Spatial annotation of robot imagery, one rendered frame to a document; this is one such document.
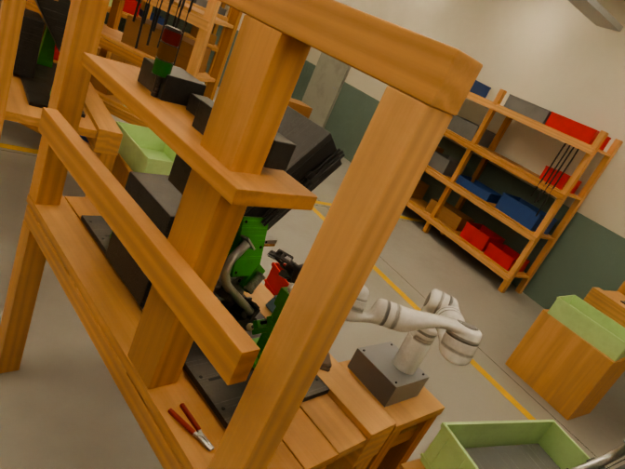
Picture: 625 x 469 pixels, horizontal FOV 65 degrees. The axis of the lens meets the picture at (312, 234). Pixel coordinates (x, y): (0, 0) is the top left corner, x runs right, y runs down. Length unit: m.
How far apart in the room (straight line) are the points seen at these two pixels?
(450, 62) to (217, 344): 0.71
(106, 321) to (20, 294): 0.84
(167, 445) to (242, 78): 0.92
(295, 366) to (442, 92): 0.56
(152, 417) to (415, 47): 1.12
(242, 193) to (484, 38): 7.58
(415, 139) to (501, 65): 7.30
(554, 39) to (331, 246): 7.09
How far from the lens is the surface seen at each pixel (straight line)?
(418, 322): 1.34
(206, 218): 1.18
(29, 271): 2.37
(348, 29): 0.95
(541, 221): 6.65
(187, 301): 1.16
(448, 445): 1.77
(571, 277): 6.98
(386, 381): 1.83
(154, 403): 1.44
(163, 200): 1.62
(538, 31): 8.01
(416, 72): 0.84
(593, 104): 7.28
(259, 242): 1.70
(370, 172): 0.85
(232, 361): 1.05
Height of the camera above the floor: 1.88
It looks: 21 degrees down
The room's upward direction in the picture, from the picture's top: 25 degrees clockwise
